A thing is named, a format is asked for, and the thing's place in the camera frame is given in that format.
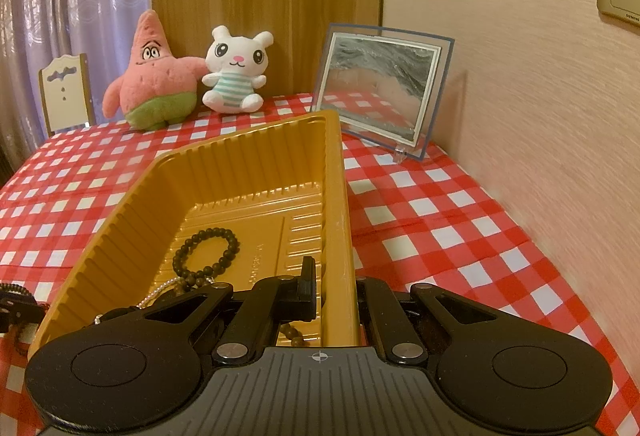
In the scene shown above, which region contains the black bead bracelet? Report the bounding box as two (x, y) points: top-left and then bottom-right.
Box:
(172, 227), (241, 289)

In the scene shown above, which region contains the white wooden chair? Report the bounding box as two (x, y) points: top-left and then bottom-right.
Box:
(39, 54), (97, 137)

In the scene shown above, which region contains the glass picture frame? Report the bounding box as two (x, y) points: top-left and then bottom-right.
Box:
(310, 22), (455, 163)

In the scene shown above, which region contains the pink starfish plush toy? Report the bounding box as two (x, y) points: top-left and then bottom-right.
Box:
(102, 10), (208, 131)

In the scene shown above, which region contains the red checkered tablecloth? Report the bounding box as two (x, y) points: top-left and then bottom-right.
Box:
(0, 92), (640, 436)

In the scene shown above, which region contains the yellow plastic tray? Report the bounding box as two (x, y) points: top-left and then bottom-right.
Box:
(27, 110), (362, 359)

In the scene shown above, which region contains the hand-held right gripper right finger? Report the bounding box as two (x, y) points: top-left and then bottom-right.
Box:
(353, 274), (498, 364)

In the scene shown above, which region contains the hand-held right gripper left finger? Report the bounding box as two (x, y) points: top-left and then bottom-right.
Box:
(132, 256), (322, 365)

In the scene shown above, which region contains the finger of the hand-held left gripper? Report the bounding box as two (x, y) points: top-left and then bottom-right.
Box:
(0, 297), (41, 324)

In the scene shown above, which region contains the white pearl bracelet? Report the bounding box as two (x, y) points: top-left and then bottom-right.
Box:
(136, 277), (182, 314)

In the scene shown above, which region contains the dark bead bracelets pile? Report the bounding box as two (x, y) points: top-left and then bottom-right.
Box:
(0, 282), (38, 357)

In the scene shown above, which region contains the white rabbit plush toy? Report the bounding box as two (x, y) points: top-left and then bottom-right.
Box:
(201, 26), (275, 114)

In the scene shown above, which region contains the brown bead bracelet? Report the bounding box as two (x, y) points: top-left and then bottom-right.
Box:
(276, 320), (307, 350)

